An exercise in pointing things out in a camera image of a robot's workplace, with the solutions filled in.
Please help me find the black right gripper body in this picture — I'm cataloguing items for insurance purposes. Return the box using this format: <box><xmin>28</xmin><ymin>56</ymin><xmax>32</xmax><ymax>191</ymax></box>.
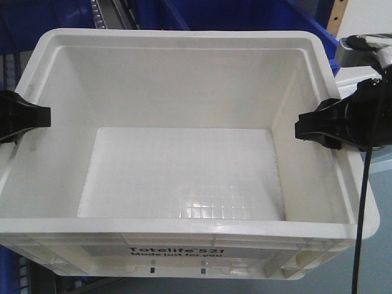
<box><xmin>343</xmin><ymin>78</ymin><xmax>391</xmax><ymax>151</ymax></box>

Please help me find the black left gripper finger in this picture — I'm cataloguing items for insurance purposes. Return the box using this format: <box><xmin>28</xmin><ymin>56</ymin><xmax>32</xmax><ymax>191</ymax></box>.
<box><xmin>1</xmin><ymin>90</ymin><xmax>51</xmax><ymax>144</ymax></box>

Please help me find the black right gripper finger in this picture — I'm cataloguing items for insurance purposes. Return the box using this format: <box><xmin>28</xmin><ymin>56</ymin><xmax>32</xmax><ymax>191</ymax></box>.
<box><xmin>295</xmin><ymin>98</ymin><xmax>345</xmax><ymax>150</ymax></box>

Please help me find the white plastic tote bin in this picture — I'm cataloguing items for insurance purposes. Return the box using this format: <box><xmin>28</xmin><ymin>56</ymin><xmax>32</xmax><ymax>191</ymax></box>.
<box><xmin>1</xmin><ymin>29</ymin><xmax>363</xmax><ymax>280</ymax></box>

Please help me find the large blue bin right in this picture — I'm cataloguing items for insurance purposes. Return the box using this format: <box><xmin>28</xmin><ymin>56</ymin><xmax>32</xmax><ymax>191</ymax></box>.
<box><xmin>127</xmin><ymin>0</ymin><xmax>340</xmax><ymax>75</ymax></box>

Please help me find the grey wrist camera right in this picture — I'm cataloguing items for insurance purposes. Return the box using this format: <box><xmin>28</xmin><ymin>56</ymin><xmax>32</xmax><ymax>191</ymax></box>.
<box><xmin>334</xmin><ymin>32</ymin><xmax>391</xmax><ymax>70</ymax></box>

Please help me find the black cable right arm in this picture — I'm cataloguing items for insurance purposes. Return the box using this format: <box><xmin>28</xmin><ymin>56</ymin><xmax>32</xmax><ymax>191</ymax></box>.
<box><xmin>350</xmin><ymin>78</ymin><xmax>386</xmax><ymax>294</ymax></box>

